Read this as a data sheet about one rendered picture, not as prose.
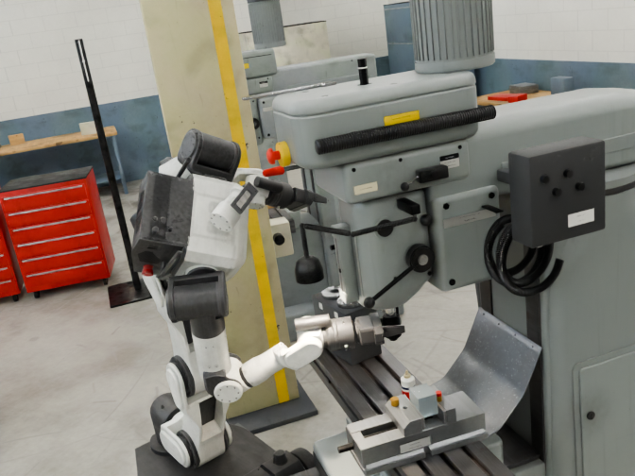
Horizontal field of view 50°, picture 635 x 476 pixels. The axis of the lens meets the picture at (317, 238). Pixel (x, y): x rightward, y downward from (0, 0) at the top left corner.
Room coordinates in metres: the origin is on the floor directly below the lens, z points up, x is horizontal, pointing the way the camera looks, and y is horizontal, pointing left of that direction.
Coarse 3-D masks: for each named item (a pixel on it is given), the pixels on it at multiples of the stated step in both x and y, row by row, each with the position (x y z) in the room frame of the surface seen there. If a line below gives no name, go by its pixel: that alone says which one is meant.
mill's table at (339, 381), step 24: (336, 360) 2.07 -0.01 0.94; (384, 360) 1.98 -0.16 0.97; (336, 384) 1.88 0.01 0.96; (360, 384) 1.85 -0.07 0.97; (384, 384) 1.83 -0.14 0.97; (360, 408) 1.72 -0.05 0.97; (384, 408) 1.70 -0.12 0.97; (432, 456) 1.46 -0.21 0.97; (456, 456) 1.44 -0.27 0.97; (480, 456) 1.43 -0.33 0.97
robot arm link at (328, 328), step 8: (296, 320) 1.67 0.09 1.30; (304, 320) 1.67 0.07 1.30; (312, 320) 1.66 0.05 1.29; (320, 320) 1.66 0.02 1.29; (328, 320) 1.66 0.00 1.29; (296, 328) 1.66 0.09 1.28; (304, 328) 1.66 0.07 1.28; (312, 328) 1.66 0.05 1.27; (320, 328) 1.68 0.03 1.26; (328, 328) 1.66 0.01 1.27; (336, 328) 1.66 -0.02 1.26; (304, 336) 1.65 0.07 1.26; (312, 336) 1.65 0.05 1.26; (320, 336) 1.65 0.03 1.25; (328, 336) 1.65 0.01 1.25; (336, 336) 1.65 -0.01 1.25; (328, 344) 1.65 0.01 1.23; (336, 344) 1.64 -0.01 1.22
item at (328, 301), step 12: (336, 288) 2.16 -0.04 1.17; (324, 300) 2.10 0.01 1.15; (336, 300) 2.09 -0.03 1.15; (324, 312) 2.10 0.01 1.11; (336, 312) 2.02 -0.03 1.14; (348, 312) 1.99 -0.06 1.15; (360, 312) 2.00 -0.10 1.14; (372, 312) 2.02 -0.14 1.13; (360, 348) 1.99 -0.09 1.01; (372, 348) 2.01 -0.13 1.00; (348, 360) 1.99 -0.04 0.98; (360, 360) 1.99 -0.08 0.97
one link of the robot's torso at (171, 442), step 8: (176, 416) 2.20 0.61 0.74; (168, 424) 2.15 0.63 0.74; (176, 424) 2.16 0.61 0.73; (168, 432) 2.11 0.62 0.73; (176, 432) 2.16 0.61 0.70; (168, 440) 2.09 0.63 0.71; (176, 440) 2.06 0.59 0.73; (168, 448) 2.11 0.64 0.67; (176, 448) 2.04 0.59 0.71; (184, 448) 2.02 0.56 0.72; (176, 456) 2.06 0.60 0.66; (184, 456) 2.02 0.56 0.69; (184, 464) 2.03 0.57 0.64
